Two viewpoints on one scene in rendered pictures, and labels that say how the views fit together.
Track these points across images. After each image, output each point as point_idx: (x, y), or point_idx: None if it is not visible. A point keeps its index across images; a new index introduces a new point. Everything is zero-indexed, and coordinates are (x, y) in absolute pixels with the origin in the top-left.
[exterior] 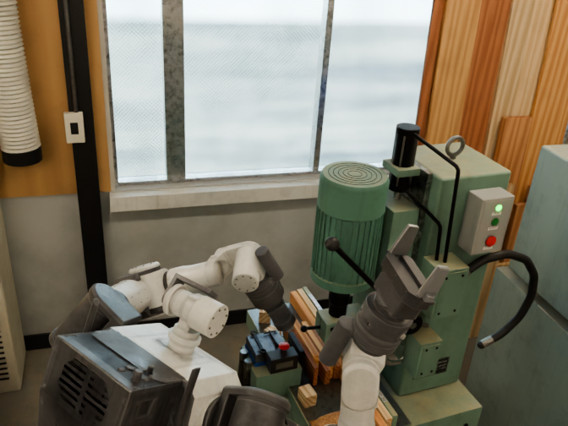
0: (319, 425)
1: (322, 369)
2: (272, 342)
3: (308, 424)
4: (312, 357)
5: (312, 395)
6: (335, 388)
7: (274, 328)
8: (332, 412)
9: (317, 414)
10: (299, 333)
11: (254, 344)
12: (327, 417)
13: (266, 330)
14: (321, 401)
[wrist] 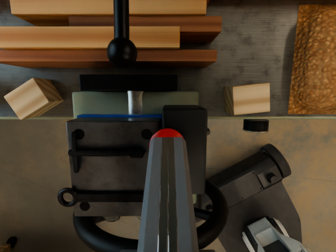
0: (324, 107)
1: (200, 35)
2: (120, 157)
3: (294, 117)
4: (176, 50)
5: (268, 95)
6: (229, 21)
7: (19, 93)
8: (315, 68)
9: (279, 91)
10: (73, 46)
11: (114, 206)
12: (331, 87)
13: (26, 115)
14: (250, 68)
